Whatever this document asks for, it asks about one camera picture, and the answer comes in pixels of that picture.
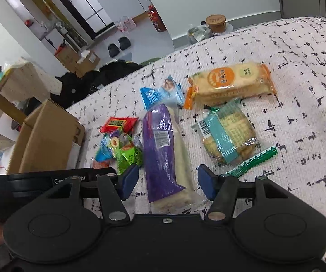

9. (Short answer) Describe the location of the left black slipper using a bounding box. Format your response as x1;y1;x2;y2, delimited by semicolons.
108;43;120;58

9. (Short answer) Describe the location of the right black slipper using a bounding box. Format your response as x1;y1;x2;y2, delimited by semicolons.
118;37;131;50

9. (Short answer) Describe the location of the bright green snack packet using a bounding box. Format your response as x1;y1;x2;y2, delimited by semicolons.
108;130;143;174

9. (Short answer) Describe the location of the brown lidded paper bucket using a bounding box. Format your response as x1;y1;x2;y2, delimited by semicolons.
205;14;227;33

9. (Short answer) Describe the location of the grey plastic bag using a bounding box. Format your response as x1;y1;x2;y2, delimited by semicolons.
186;23;233;45

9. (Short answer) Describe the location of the pink plastic bag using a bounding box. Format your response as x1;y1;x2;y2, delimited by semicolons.
115;16;137;34

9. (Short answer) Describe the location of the orange rice cracker pack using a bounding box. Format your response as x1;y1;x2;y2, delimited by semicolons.
184;62;277;110

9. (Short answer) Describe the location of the floor cardboard box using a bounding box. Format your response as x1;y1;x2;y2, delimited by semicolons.
54;46;100;78

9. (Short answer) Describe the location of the small blue snack packet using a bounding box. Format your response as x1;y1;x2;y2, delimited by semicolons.
94;133;115;162

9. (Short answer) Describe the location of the pink orange snack packet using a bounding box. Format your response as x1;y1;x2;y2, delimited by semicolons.
92;160;110;170

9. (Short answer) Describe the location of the brown cardboard box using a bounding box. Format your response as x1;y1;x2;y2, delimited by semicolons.
7;100;85;175

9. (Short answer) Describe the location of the red candy bar wrapper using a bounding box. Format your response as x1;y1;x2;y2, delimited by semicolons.
100;117;138;133

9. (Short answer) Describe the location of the red oil bottle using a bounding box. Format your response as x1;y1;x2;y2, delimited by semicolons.
148;6;167;32

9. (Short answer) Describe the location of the white patterned bed blanket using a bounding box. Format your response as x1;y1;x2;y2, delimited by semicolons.
67;17;326;267

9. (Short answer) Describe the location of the wooden table with cloth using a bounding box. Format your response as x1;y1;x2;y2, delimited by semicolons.
0;57;62;144

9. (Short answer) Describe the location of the light blue snack packet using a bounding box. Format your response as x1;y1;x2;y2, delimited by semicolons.
140;75;185;110

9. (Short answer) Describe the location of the black clothes pile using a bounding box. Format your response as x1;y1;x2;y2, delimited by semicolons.
51;60;143;109

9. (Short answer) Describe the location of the purple long snack pack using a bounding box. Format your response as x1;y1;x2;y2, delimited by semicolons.
142;103;196;214

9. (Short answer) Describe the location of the teal biscuit pack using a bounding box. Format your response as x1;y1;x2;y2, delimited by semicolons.
192;99;278;178

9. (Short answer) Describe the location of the black slipper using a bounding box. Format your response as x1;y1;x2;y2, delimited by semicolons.
108;43;120;58
118;37;131;50

